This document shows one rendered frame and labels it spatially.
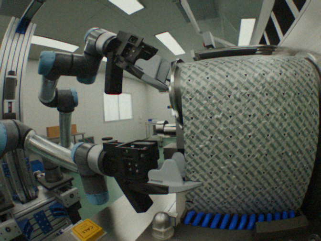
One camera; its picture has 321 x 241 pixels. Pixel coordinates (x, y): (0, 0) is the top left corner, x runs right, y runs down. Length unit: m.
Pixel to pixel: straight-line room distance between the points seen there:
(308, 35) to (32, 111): 3.89
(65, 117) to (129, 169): 0.66
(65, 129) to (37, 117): 2.82
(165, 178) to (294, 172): 0.22
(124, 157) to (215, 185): 0.16
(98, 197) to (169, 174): 0.26
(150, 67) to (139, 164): 0.19
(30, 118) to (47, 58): 3.25
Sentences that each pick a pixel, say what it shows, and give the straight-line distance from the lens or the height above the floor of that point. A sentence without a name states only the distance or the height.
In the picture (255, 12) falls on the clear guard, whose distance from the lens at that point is 0.80.
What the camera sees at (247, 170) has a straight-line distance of 0.23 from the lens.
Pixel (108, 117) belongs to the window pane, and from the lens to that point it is 4.87.
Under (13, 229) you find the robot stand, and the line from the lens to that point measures 0.90.
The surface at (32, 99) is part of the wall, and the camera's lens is 3.71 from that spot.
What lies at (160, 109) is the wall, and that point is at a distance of 6.44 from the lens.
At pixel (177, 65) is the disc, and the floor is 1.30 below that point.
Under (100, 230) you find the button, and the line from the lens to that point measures 0.42.
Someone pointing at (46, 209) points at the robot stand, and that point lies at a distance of 1.06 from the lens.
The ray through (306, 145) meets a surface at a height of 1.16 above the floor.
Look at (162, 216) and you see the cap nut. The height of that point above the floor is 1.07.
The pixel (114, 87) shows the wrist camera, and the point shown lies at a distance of 0.34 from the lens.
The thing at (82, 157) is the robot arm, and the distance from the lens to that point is 0.37.
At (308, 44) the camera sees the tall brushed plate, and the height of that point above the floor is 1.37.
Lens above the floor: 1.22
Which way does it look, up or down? 3 degrees down
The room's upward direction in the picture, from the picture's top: 4 degrees counter-clockwise
